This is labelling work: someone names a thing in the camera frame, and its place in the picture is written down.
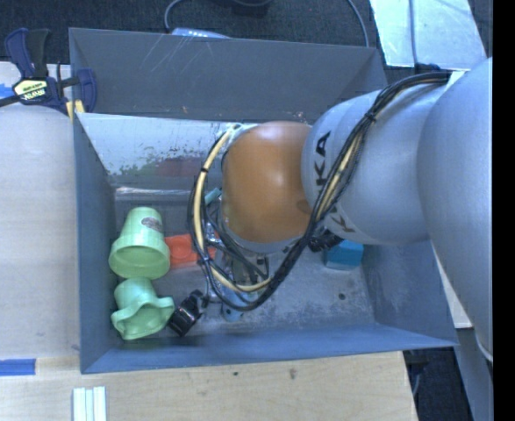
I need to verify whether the orange flat block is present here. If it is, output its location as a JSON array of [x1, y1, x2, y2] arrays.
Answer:
[[164, 234, 218, 272]]

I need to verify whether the light green plastic cup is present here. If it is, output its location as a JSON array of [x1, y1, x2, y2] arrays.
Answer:
[[108, 205, 172, 280]]

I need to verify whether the blue block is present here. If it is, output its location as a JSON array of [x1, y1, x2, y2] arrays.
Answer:
[[322, 239, 365, 272]]

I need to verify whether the light green wavy-rimmed cup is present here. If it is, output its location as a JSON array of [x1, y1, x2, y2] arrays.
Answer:
[[110, 276, 176, 341]]

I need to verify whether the grey metal bin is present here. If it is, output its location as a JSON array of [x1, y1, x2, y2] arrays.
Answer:
[[68, 26, 461, 375]]

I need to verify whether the pale wood board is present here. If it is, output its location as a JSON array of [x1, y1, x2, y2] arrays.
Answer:
[[0, 103, 82, 361]]

